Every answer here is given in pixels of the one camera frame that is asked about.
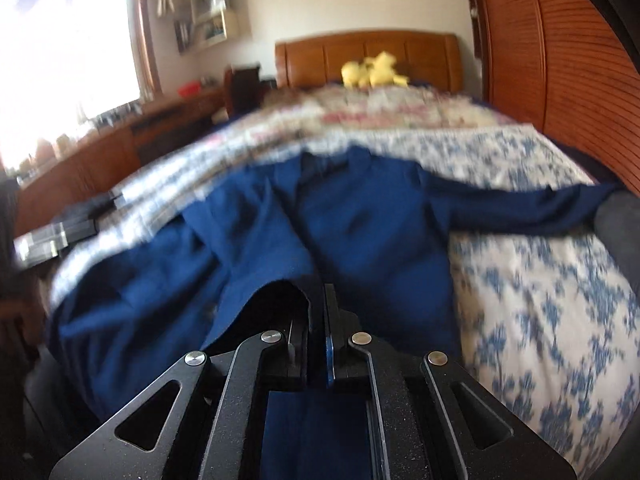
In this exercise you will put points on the wooden slatted wardrobe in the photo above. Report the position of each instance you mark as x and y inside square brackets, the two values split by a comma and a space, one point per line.
[565, 60]

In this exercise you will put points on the wooden bed headboard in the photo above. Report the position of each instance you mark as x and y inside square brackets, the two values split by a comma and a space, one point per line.
[310, 57]

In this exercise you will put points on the pink floral quilt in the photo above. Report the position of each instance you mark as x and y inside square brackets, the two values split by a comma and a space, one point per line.
[375, 110]

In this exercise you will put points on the white wall shelf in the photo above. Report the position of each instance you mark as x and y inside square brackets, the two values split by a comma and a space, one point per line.
[215, 10]

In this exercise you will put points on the bright window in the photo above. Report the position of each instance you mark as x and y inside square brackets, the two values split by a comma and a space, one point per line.
[70, 60]

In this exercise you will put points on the blue floral white blanket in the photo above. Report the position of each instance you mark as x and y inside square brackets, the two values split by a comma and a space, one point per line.
[525, 285]

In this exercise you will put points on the grey trouser leg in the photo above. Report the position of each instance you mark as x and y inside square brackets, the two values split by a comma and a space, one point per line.
[620, 250]

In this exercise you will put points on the red bowl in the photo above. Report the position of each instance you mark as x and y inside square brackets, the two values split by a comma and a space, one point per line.
[190, 91]

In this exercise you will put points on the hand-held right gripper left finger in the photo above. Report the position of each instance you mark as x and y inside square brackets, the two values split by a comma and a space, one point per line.
[300, 325]

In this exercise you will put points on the dark wooden chair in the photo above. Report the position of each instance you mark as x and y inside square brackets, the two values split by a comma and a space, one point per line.
[245, 87]

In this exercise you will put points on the yellow plush toy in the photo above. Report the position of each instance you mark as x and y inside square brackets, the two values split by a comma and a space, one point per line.
[372, 72]

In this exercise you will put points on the navy blue jacket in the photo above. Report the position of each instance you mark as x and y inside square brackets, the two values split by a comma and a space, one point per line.
[360, 220]

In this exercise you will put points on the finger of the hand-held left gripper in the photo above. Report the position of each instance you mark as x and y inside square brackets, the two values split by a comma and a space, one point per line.
[45, 245]
[90, 210]

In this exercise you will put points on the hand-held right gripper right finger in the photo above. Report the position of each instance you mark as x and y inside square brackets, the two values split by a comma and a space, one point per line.
[329, 357]

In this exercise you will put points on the long wooden cabinet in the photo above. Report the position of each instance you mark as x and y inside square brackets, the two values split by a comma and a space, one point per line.
[100, 155]

